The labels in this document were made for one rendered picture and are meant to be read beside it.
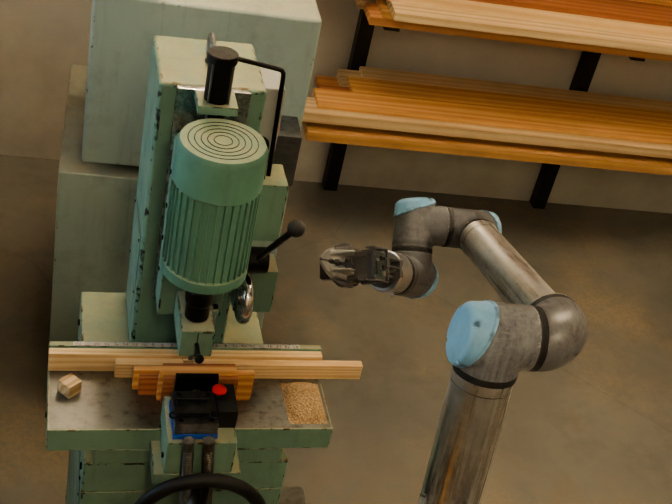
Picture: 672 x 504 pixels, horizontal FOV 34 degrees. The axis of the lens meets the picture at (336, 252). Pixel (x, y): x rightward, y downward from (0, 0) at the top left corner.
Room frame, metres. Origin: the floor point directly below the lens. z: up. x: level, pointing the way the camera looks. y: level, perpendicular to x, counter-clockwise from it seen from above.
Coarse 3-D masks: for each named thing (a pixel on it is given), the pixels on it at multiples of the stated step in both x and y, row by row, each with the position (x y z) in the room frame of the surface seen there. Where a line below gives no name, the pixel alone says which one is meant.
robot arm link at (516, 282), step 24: (456, 216) 2.04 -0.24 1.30; (480, 216) 2.04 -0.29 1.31; (456, 240) 2.01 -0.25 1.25; (480, 240) 1.93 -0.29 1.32; (504, 240) 1.92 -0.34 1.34; (480, 264) 1.87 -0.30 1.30; (504, 264) 1.80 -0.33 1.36; (528, 264) 1.80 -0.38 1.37; (504, 288) 1.73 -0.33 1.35; (528, 288) 1.68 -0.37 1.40; (552, 312) 1.53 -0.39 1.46; (576, 312) 1.57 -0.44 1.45; (552, 336) 1.48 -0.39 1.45; (576, 336) 1.52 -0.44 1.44; (552, 360) 1.47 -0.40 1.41
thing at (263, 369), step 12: (120, 360) 1.72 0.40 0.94; (132, 360) 1.73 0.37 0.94; (144, 360) 1.74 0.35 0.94; (156, 360) 1.75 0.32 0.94; (216, 360) 1.79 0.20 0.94; (228, 360) 1.80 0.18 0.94; (240, 360) 1.81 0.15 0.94; (252, 360) 1.82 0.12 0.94; (264, 360) 1.83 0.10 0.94; (276, 360) 1.84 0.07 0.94; (288, 360) 1.85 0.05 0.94; (300, 360) 1.86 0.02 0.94; (312, 360) 1.87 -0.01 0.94; (324, 360) 1.88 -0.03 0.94; (120, 372) 1.71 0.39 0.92; (132, 372) 1.72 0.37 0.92; (264, 372) 1.81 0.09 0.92; (276, 372) 1.82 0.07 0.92; (288, 372) 1.83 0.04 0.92; (300, 372) 1.84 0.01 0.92; (312, 372) 1.85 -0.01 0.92; (324, 372) 1.86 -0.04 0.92; (336, 372) 1.87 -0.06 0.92; (348, 372) 1.88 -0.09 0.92; (360, 372) 1.89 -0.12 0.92
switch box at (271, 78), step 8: (264, 72) 2.13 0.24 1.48; (272, 72) 2.14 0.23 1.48; (264, 80) 2.10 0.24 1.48; (272, 80) 2.11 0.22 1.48; (272, 88) 2.07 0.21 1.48; (272, 96) 2.07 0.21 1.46; (272, 104) 2.07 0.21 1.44; (264, 112) 2.07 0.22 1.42; (272, 112) 2.07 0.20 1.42; (280, 112) 2.08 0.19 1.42; (264, 120) 2.07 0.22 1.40; (272, 120) 2.07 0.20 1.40; (280, 120) 2.09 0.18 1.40; (264, 128) 2.07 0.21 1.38; (272, 128) 2.07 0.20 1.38
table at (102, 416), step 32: (96, 384) 1.67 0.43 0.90; (128, 384) 1.70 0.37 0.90; (256, 384) 1.79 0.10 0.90; (320, 384) 1.84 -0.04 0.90; (64, 416) 1.56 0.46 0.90; (96, 416) 1.58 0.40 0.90; (128, 416) 1.61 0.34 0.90; (256, 416) 1.69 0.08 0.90; (64, 448) 1.53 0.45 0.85; (96, 448) 1.55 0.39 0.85; (128, 448) 1.57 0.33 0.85; (160, 448) 1.57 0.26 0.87; (160, 480) 1.50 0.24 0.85
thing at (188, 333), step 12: (180, 300) 1.81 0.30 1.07; (180, 312) 1.77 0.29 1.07; (180, 324) 1.74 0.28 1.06; (192, 324) 1.74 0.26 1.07; (204, 324) 1.75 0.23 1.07; (180, 336) 1.72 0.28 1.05; (192, 336) 1.72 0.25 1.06; (204, 336) 1.73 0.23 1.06; (180, 348) 1.71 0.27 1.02; (192, 348) 1.72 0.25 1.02; (204, 348) 1.73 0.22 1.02
